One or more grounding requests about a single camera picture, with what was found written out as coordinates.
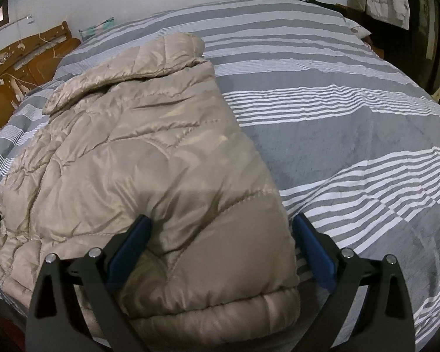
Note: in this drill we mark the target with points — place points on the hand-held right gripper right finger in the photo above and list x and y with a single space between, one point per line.
315 249

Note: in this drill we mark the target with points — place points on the beige puffer jacket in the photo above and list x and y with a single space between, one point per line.
139 161

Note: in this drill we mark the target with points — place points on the black cloth item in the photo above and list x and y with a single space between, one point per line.
321 3

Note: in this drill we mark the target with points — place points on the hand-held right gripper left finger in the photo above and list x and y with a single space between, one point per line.
130 251

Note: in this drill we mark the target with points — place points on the dark wooden wardrobe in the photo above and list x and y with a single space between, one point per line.
421 25

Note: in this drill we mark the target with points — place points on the grey striped bed blanket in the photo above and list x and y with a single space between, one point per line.
333 117

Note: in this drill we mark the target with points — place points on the pastel striped pillow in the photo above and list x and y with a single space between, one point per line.
95 28

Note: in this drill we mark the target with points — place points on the white pillow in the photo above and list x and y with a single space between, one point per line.
356 28

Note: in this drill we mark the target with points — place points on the wooden headboard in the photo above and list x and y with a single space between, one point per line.
7 110

